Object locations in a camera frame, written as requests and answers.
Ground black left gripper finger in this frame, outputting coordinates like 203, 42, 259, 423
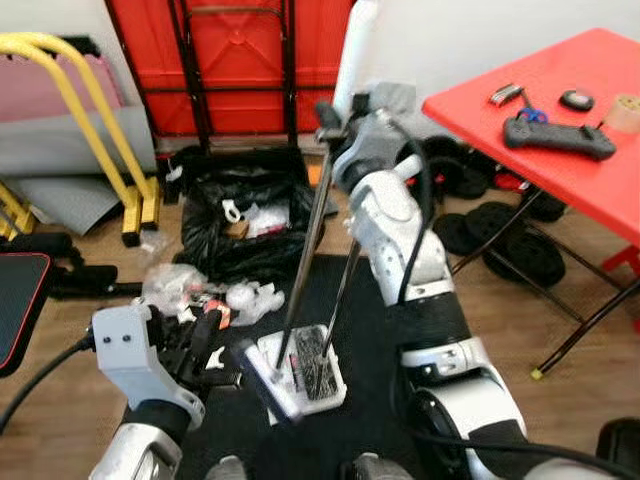
195, 308, 227, 371

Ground black floor mat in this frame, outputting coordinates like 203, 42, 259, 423
175, 255, 471, 480

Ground orange scrap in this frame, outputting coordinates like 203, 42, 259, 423
205, 300, 233, 329

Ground black garbage bag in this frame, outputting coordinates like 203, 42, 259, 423
165, 148, 331, 286

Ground folded red plastic table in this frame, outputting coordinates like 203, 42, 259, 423
105, 0, 356, 141

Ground grey robot left leg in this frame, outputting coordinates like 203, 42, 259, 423
205, 457, 246, 480

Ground grey robot leg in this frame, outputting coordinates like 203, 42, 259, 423
342, 453, 401, 480
205, 457, 246, 480

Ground short black bench pad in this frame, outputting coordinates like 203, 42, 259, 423
0, 252, 53, 379

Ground small silver metal item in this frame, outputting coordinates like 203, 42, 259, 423
488, 84, 526, 106

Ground grey robot right leg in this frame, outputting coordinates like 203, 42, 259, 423
342, 453, 401, 480

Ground black handheld controller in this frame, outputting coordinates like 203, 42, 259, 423
502, 115, 618, 161

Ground grey rolled mat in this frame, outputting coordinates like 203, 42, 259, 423
0, 100, 156, 236

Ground large black weight plate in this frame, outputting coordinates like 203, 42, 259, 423
483, 228, 567, 289

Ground black oval mouse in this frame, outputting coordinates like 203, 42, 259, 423
558, 89, 596, 112

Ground red table with black legs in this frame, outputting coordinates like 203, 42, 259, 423
422, 27, 640, 381

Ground beige cardboard box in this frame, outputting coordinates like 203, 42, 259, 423
605, 95, 640, 133

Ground pink foam mat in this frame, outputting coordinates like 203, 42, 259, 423
0, 55, 126, 126

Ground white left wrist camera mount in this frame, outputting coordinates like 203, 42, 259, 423
92, 305, 206, 433

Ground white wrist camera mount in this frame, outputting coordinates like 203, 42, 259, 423
92, 305, 206, 433
340, 82, 421, 191

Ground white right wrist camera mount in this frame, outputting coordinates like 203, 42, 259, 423
340, 82, 421, 191

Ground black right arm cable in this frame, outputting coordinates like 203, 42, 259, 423
390, 118, 437, 306

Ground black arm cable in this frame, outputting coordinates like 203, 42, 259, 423
0, 335, 96, 433
390, 118, 437, 306

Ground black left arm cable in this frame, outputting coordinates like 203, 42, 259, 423
0, 335, 96, 433

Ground yellow metal exercise frame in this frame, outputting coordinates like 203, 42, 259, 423
0, 32, 163, 248

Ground blue handled scissors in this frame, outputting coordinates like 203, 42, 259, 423
515, 95, 549, 126

